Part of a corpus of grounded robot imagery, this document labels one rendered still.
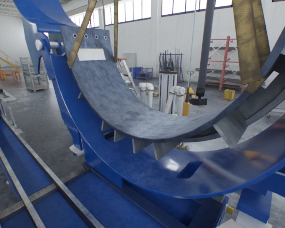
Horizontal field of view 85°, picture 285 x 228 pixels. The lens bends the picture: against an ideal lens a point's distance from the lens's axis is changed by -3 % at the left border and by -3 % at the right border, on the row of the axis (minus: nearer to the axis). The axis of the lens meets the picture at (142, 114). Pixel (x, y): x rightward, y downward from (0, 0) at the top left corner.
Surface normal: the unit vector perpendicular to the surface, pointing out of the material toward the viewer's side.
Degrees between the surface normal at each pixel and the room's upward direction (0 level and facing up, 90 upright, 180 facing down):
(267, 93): 90
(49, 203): 0
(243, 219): 0
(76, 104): 55
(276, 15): 90
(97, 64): 65
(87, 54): 75
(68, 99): 59
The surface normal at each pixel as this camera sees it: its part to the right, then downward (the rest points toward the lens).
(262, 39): -0.48, 0.43
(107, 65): 0.68, -0.18
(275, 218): 0.00, -0.93
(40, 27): 0.76, 0.27
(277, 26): -0.65, 0.27
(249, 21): -0.86, -0.04
